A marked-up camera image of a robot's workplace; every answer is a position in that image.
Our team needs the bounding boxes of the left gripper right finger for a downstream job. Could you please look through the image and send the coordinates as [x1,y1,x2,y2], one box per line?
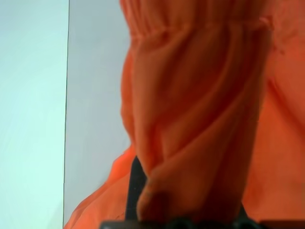
[238,202,250,223]

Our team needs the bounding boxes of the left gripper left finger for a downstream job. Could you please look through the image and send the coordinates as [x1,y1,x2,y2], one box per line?
[127,156,149,221]

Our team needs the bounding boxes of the orange shorts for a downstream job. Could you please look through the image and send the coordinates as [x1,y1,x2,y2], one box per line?
[63,0,305,229]

